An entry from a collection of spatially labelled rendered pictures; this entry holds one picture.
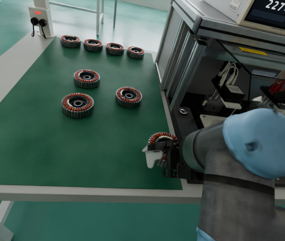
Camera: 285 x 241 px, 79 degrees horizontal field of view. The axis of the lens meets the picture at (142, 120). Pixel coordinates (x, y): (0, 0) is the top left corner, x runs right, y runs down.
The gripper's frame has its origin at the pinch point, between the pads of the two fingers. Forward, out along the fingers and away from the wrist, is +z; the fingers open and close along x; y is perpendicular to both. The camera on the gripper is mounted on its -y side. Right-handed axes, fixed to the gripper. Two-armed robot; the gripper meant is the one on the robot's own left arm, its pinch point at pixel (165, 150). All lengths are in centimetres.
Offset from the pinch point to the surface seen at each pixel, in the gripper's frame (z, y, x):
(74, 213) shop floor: 74, 34, -33
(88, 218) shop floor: 73, 36, -24
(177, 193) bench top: 0.4, 12.0, 4.0
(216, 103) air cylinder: 13.0, -23.6, 27.4
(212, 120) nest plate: 12.4, -15.4, 24.8
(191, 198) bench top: 0.8, 13.2, 8.6
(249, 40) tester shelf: -11.0, -35.3, 24.0
